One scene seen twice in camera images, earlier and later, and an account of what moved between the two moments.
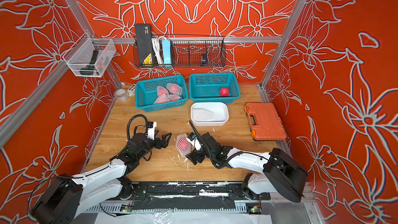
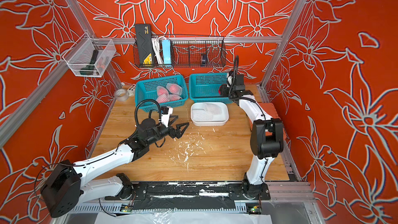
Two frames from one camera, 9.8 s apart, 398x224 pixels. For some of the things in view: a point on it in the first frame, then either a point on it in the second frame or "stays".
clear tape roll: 121,94 stays
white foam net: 201,114 stays
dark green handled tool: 89,70 stays
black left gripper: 164,143 to 179,128
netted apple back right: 174,88 stays
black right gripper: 191,157 to 223,89
